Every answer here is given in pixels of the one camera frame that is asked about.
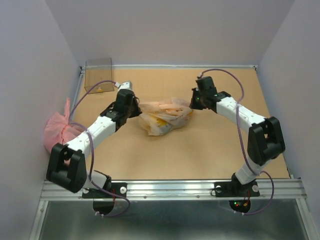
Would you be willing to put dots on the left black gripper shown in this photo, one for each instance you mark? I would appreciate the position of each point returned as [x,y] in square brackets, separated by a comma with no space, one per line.
[136,112]

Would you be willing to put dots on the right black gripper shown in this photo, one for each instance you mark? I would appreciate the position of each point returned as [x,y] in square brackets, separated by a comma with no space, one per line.
[194,104]

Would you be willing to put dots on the translucent printed plastic bag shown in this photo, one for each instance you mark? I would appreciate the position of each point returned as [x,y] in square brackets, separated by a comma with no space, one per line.
[158,118]

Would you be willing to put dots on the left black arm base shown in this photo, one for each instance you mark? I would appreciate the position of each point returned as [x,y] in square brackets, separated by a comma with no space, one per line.
[117,188]

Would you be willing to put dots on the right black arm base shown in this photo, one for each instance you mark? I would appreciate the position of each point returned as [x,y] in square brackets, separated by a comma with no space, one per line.
[233,188]

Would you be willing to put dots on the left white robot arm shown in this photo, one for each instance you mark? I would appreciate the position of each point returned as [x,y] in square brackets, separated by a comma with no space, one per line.
[67,162]

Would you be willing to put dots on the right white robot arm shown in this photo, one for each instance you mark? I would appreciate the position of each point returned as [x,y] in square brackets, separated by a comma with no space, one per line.
[265,140]

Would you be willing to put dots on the pink plastic bag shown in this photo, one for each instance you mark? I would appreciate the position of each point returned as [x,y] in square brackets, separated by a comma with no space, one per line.
[58,130]

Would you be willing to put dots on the small yellow object in box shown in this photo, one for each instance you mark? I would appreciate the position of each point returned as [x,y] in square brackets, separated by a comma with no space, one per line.
[99,90]

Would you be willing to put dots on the transparent grey plastic box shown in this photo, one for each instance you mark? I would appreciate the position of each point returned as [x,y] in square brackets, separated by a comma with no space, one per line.
[99,73]

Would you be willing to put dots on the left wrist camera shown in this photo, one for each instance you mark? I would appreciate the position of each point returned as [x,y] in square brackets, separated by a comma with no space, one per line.
[127,85]

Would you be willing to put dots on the aluminium front rail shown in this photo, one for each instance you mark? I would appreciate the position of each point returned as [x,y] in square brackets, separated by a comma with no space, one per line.
[167,190]

